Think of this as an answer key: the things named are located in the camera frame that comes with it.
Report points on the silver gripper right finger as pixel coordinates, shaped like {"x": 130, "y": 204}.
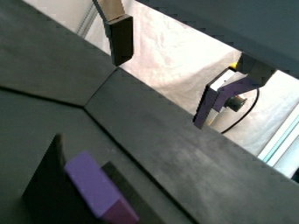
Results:
{"x": 248, "y": 74}

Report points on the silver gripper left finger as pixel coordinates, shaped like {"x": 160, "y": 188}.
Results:
{"x": 119, "y": 29}

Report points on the purple double-square block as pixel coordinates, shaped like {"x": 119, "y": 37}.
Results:
{"x": 104, "y": 200}

